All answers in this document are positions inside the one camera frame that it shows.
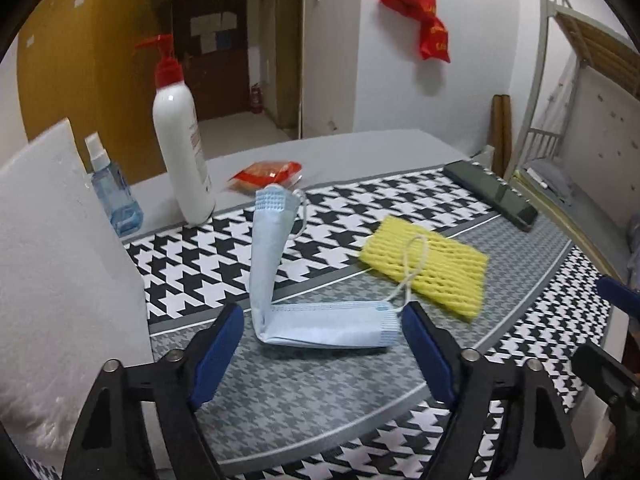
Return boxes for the blue spray bottle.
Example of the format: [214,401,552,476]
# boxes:
[84,132,144,237]

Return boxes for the red snack packet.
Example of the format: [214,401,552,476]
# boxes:
[226,160,304,195]

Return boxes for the dark brown door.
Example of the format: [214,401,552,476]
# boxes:
[172,0,250,122]

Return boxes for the metal bunk bed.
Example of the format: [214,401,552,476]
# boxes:
[515,0,640,273]

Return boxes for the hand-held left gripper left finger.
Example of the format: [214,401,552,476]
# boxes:
[62,301,245,480]

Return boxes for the red plastic bags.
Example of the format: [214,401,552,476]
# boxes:
[378,0,452,64]

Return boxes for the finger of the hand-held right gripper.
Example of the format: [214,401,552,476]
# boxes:
[595,275,640,322]

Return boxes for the white tissue paper block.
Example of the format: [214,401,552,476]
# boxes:
[0,118,153,453]

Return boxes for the wooden wardrobe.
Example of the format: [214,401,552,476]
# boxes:
[16,0,174,183]

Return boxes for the houndstooth tablecloth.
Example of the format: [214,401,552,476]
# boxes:
[122,165,614,480]

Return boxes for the yellow foam net sleeve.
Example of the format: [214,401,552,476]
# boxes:
[358,215,490,323]

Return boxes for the brown wooden sticks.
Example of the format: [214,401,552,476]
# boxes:
[491,93,514,177]

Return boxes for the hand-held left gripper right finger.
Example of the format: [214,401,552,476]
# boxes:
[401,301,584,480]

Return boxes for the paper notices on door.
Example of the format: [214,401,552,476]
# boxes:
[190,10,238,54]

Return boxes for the white pump bottle red top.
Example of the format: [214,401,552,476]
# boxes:
[135,33,217,226]

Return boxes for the black phone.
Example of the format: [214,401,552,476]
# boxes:
[443,159,540,232]

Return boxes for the hanging white cloth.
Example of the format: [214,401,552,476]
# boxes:
[544,52,582,128]

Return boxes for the blue face mask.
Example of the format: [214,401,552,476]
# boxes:
[248,184,431,349]

